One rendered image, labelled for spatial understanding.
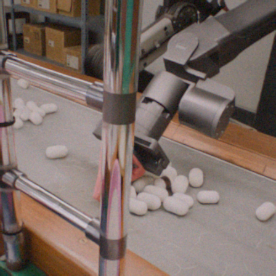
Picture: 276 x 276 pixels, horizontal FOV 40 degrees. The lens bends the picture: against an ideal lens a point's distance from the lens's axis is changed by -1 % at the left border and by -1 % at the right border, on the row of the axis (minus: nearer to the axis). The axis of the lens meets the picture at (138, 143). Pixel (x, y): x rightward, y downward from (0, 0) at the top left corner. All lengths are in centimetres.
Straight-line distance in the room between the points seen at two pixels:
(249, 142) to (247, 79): 210
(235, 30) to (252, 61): 216
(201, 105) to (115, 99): 28
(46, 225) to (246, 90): 245
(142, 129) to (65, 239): 18
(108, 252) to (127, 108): 12
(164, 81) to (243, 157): 21
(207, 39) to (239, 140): 21
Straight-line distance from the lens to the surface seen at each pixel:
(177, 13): 128
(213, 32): 59
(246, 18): 62
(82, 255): 42
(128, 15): 24
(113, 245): 31
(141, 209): 51
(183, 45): 57
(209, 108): 51
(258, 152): 68
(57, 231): 45
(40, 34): 376
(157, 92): 54
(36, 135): 73
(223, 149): 69
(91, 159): 64
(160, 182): 56
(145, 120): 52
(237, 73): 282
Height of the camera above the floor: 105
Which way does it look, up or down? 26 degrees down
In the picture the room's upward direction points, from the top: 4 degrees clockwise
